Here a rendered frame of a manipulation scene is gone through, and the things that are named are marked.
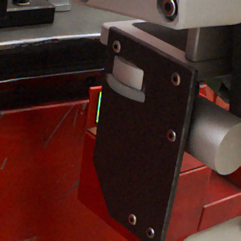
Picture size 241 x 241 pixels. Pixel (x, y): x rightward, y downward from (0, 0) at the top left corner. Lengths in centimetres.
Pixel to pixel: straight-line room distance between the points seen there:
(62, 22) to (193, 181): 34
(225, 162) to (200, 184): 45
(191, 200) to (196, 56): 47
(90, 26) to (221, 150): 65
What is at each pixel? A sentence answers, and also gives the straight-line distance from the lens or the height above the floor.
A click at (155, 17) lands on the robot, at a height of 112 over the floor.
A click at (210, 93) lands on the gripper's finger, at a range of 99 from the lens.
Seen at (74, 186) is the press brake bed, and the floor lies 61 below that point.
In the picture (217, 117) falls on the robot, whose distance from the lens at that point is 54.
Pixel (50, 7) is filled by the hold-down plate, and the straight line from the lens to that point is 114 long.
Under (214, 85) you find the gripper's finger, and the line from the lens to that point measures 99.
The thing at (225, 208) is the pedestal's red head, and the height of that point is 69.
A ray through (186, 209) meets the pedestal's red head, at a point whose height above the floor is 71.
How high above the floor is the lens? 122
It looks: 24 degrees down
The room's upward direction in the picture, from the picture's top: 7 degrees clockwise
